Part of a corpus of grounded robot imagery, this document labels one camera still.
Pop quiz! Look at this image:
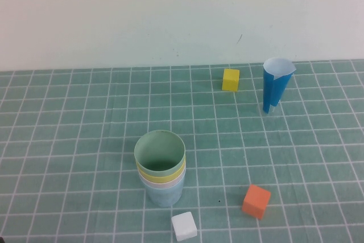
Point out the light green plastic cup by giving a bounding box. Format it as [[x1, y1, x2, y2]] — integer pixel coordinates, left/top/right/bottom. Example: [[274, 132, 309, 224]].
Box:
[[134, 130, 186, 174]]

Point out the yellow plastic cup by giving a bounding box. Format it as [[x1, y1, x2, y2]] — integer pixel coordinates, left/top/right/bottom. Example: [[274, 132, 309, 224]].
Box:
[[136, 157, 187, 184]]

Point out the white cup with pink inside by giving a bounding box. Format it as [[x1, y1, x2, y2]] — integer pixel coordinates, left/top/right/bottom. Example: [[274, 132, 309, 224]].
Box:
[[138, 168, 187, 190]]

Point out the yellow foam cube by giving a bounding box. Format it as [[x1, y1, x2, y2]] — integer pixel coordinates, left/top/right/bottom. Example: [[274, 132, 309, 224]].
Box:
[[222, 68, 241, 93]]

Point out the blue rolled paper cone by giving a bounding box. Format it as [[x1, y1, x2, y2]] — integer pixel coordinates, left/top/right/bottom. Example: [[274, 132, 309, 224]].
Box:
[[263, 57, 296, 115]]

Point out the light blue plastic cup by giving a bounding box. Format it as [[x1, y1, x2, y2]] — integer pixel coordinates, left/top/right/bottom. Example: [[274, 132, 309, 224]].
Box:
[[143, 179, 184, 208]]

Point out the green checked tablecloth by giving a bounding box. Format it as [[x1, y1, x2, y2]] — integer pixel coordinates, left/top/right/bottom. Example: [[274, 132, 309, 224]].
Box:
[[0, 59, 364, 243]]

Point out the white foam cube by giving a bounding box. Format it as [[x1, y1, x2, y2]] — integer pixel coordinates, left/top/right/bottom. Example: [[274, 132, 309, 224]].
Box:
[[171, 211, 198, 242]]

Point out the orange foam cube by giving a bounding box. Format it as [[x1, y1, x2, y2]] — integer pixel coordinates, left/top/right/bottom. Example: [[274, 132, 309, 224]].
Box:
[[242, 184, 272, 220]]

